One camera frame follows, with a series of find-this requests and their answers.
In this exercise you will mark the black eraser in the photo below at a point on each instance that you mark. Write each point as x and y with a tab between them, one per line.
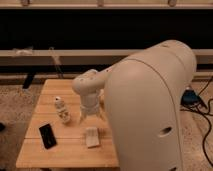
47	135

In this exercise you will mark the small white plastic bottle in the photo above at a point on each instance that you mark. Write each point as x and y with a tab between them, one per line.
62	110

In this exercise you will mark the beige folded cloth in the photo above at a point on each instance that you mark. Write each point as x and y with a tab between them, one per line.
92	137

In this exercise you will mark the blue power adapter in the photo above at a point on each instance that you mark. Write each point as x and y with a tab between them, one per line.
189	98

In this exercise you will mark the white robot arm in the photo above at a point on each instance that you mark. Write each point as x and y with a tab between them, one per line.
142	96

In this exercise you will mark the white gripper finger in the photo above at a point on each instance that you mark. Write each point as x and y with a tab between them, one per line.
99	115
82	117

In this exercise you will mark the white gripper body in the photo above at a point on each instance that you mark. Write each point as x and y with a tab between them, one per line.
90	104

